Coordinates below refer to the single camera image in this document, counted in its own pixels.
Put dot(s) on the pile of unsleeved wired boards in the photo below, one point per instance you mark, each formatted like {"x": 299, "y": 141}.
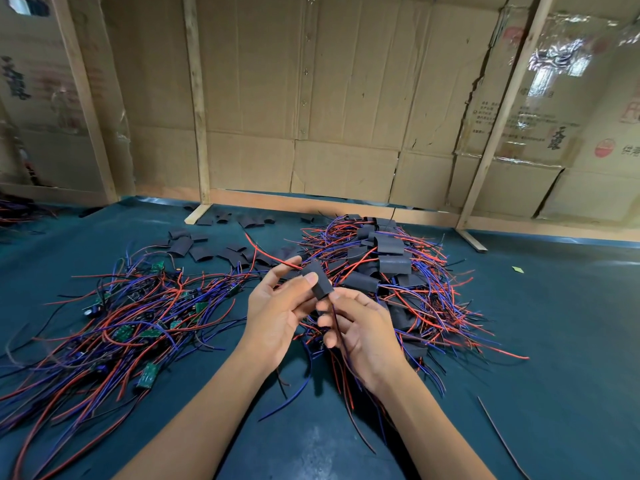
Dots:
{"x": 100, "y": 335}

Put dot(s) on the pile of black sleeve pieces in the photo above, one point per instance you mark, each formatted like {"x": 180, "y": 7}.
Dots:
{"x": 180, "y": 245}

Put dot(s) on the wooden ledge board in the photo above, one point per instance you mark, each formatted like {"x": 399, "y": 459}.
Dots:
{"x": 300, "y": 202}

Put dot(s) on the person's left forearm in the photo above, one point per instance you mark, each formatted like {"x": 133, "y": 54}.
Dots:
{"x": 195, "y": 430}

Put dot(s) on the thin wooden post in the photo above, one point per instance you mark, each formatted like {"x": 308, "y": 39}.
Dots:
{"x": 197, "y": 95}

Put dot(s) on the person's right hand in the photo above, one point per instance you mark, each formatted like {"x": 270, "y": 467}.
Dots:
{"x": 365, "y": 335}

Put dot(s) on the clear plastic sheet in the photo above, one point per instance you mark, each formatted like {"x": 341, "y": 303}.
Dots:
{"x": 560, "y": 75}

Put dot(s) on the small green scrap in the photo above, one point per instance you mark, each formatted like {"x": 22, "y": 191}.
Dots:
{"x": 518, "y": 269}

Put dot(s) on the wide wooden post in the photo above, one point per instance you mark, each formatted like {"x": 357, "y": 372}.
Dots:
{"x": 85, "y": 95}

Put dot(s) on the pile of sleeved wired boards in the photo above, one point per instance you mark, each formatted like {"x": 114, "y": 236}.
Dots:
{"x": 395, "y": 265}

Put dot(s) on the pale slanted wooden post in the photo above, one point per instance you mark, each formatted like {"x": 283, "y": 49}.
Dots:
{"x": 505, "y": 110}

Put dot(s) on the person's right forearm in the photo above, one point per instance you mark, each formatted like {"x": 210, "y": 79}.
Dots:
{"x": 435, "y": 435}

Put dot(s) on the black heat-shrink sleeve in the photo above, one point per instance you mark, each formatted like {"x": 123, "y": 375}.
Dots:
{"x": 317, "y": 277}

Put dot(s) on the person's left hand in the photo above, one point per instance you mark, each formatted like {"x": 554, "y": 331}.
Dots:
{"x": 270, "y": 320}

